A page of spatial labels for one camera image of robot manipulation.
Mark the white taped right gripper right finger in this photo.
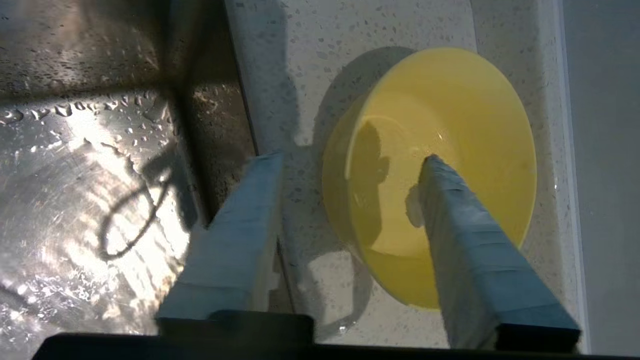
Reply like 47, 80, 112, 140
419, 154, 582, 351

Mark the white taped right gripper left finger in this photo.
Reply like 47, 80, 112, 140
156, 151, 286, 321

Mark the yellow plastic bowl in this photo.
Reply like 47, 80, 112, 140
322, 47, 538, 311

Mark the stainless steel sink basin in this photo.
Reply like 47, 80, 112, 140
0, 0, 259, 351

